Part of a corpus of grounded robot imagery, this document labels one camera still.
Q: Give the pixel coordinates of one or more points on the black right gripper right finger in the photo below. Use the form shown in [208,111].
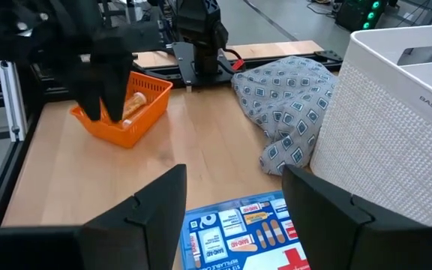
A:
[336,225]

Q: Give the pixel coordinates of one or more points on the blue first aid kit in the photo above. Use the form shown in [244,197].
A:
[238,232]

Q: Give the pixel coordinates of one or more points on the grey patterned cloth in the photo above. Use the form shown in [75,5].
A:
[287,105]

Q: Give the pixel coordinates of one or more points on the amber pill bottle white cap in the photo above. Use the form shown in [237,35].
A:
[126,123]

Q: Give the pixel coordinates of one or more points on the black computer green lights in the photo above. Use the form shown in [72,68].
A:
[360,15]

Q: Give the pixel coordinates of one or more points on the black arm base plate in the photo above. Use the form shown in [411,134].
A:
[180,63]

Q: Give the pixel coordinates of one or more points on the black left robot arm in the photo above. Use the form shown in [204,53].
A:
[201,22]

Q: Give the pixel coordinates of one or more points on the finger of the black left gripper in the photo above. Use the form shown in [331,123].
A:
[88,93]
[116,90]

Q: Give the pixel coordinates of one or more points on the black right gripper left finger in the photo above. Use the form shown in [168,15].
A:
[144,225]

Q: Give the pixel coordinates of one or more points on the silver aluminium extrusion post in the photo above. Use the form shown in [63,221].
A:
[11,101]

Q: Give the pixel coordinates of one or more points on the orange plastic mesh basket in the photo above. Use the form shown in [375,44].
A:
[144,120]

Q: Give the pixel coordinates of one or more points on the white textured plastic basket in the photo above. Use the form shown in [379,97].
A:
[369,131]

